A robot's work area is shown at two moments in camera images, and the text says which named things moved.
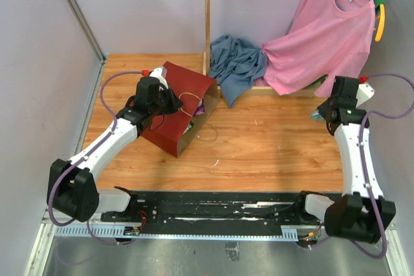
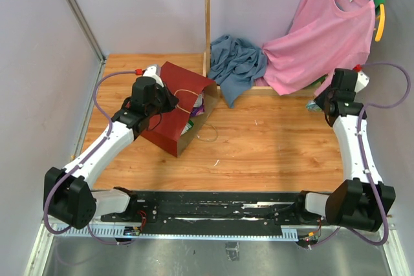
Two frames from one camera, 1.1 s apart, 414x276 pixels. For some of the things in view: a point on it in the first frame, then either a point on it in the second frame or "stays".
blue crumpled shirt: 235,64 stays
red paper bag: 174,132 stays
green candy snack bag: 315,115 -> 312,106
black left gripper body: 165,105 stays
